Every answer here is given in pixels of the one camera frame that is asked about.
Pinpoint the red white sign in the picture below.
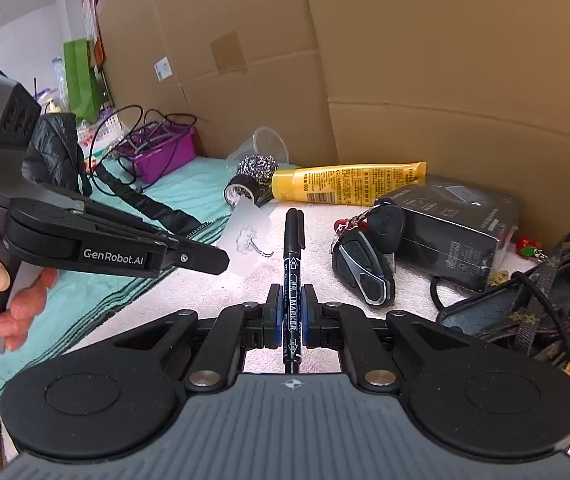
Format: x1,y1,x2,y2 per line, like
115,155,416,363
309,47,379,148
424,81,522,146
82,0,106,67

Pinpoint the patterned tape roll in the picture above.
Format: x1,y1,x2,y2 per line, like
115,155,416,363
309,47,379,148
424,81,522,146
224,172,256,209

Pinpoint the clear plastic bottle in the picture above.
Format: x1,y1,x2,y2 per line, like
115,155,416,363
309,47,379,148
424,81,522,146
52,56,68,112

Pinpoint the black round-head car key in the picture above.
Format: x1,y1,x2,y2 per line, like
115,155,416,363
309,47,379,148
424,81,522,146
365,204,406,256

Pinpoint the thin black cord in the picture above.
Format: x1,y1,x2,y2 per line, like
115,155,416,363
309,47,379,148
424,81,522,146
430,272,570,367

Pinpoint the green bag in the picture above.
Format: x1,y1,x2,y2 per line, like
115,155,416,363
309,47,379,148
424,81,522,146
63,38,104,122

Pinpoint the large plain cardboard box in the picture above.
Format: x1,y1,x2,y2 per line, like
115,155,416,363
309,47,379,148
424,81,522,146
297,0,570,248

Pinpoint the black silver car key fob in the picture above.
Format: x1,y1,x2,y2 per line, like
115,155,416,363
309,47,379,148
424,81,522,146
331,230,396,308

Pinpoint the teal towel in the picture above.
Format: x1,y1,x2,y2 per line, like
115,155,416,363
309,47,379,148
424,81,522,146
0,155,236,393

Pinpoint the white towel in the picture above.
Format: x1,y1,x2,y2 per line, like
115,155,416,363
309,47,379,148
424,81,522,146
107,195,570,461

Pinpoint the purple plastic basket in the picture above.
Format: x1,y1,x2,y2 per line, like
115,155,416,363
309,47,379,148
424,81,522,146
127,122,199,184

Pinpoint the red green charm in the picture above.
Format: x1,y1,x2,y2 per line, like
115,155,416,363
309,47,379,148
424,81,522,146
516,236,546,262

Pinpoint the red bead key charm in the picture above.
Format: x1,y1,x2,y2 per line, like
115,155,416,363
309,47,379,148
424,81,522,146
334,211,372,235

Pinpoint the black belt strap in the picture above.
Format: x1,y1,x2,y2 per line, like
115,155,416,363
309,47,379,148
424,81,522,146
92,160,202,242

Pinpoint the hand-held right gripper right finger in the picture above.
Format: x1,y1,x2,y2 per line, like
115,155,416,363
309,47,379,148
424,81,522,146
301,284,466,392

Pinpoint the yellow tube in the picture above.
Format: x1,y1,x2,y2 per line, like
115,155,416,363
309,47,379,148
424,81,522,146
271,161,428,207

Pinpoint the translucent plastic cup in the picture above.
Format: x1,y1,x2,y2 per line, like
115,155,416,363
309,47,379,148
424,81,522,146
225,126,290,172

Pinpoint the clear adhesive hook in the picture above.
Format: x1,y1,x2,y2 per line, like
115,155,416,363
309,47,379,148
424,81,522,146
215,204,276,279

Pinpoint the black cable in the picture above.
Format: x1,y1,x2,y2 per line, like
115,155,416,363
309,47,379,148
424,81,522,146
87,105,199,173

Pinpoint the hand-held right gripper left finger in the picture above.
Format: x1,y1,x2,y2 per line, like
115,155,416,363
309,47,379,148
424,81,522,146
115,284,286,392

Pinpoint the black plastic bag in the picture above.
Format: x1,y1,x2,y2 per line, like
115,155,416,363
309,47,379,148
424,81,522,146
21,112,94,197

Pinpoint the white grid basket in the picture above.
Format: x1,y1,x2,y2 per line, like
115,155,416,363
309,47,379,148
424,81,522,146
96,111,120,136

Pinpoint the black box in clear wrap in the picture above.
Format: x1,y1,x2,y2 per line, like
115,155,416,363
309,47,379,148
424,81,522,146
375,175,522,293

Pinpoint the cardboard box with small label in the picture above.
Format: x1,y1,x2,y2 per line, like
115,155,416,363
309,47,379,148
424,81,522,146
96,0,340,172

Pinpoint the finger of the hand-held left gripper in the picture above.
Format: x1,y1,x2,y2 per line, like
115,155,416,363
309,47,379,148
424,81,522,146
82,199,230,277

